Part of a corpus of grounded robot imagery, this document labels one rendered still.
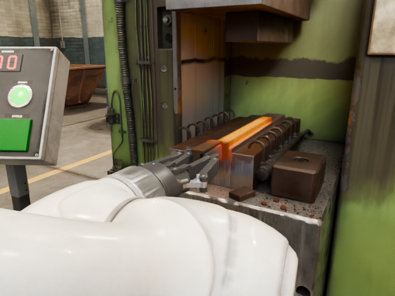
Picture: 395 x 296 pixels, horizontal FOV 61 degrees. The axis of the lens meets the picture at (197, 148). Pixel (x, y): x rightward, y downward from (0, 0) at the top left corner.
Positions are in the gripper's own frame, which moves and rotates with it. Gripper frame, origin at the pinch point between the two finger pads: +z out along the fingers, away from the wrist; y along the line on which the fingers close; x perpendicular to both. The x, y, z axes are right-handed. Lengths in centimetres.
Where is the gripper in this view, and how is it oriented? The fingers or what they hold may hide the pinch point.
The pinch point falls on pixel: (207, 155)
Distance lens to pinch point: 65.2
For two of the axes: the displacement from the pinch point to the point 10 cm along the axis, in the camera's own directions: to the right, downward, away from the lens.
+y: 8.8, 1.4, -4.6
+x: 0.0, -9.6, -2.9
